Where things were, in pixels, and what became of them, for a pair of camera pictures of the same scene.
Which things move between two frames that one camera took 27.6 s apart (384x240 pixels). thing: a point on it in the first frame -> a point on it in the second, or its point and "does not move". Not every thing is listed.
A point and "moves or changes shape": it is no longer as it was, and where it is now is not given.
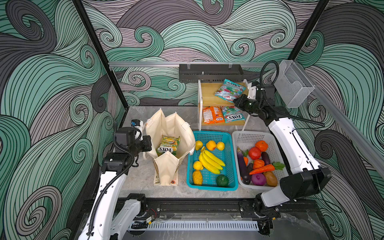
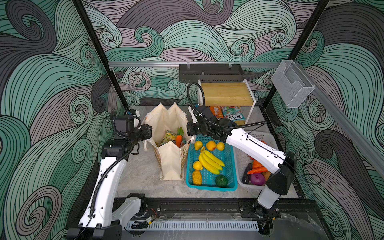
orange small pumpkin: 257,163 does not move
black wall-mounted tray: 210,73 does not move
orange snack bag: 213,114 does not move
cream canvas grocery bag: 166,166 moves or changes shape
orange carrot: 245,158 moves or changes shape
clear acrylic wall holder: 292,81 does not move
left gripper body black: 143,145 -> 142,134
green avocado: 222,180 does not move
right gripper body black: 251,105 -> 196,127
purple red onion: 258,179 does not move
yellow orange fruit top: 210,145 does not move
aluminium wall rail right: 363,138 does not move
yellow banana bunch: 210,162 does not move
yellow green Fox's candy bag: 168,144 moves or changes shape
